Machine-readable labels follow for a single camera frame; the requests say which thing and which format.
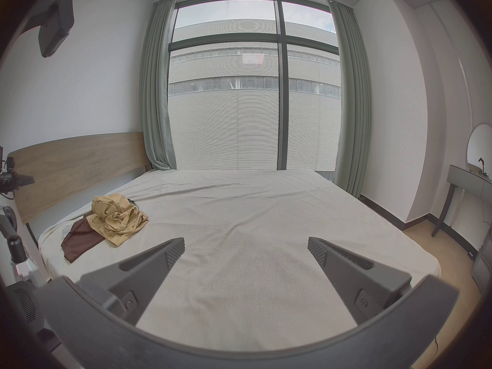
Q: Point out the grey-green curtain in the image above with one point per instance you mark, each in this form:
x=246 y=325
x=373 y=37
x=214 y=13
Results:
x=351 y=98
x=155 y=90

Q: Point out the dark grey cabinet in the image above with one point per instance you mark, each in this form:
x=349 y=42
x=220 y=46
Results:
x=484 y=263

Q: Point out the tan shorts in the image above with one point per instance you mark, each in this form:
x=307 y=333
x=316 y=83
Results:
x=117 y=221

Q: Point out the bed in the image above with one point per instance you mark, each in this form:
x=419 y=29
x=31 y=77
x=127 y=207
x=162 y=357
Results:
x=246 y=213

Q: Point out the grey dressing table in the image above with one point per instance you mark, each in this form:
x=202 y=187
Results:
x=467 y=181

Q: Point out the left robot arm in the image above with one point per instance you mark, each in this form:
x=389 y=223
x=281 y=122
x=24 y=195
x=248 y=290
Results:
x=16 y=246

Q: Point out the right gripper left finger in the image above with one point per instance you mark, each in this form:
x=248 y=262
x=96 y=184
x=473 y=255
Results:
x=148 y=267

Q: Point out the brown garment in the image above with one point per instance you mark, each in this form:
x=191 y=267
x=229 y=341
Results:
x=82 y=240

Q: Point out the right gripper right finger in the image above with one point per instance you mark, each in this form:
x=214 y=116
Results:
x=346 y=269

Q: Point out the round mirror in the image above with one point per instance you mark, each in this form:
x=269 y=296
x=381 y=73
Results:
x=480 y=144

